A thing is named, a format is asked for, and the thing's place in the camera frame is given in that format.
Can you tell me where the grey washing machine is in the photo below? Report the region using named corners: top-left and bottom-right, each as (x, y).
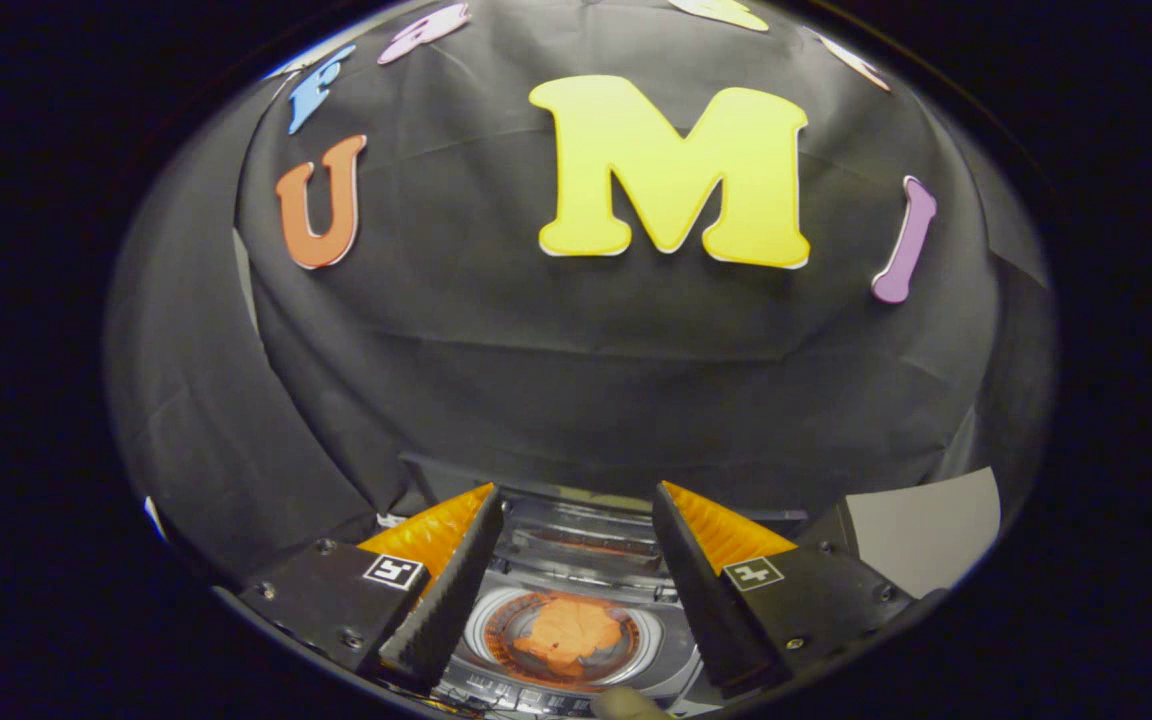
top-left (426, 485), bottom-right (837, 717)

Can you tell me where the beige cabinet with dark top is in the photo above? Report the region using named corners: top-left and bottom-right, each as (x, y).
top-left (801, 467), bottom-right (1002, 599)

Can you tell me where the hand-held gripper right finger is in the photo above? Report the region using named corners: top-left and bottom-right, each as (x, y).
top-left (652, 480), bottom-right (917, 701)

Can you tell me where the dark washing machine lid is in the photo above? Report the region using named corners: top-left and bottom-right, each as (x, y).
top-left (476, 485), bottom-right (677, 583)

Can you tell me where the black backdrop cloth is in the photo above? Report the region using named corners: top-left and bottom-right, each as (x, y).
top-left (104, 0), bottom-right (1057, 581)

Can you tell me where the orange shirt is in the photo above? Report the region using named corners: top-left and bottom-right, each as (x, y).
top-left (511, 595), bottom-right (627, 671)

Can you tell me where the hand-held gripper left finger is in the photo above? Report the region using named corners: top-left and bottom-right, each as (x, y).
top-left (236, 483), bottom-right (505, 693)

